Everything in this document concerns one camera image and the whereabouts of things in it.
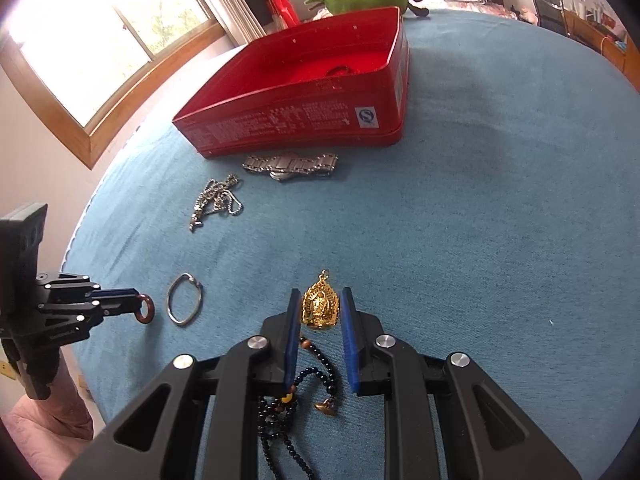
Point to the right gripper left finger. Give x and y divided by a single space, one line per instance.
282 332

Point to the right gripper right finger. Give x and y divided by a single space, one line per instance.
365 372

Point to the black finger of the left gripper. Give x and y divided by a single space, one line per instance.
118 301

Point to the gold buddha pendant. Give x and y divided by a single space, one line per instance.
320 304

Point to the silver metal wristwatch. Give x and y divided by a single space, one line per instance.
291 165

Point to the person's left hand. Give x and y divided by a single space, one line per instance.
50 434

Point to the silver oval bangle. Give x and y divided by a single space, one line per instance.
184 300

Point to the blue table cloth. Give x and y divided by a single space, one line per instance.
504 224

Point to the red metal tin box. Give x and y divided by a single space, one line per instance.
340 81

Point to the wooden framed window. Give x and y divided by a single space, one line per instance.
84 67

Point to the black office chair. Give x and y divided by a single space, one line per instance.
551 16

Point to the wooden desk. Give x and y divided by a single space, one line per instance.
598 38

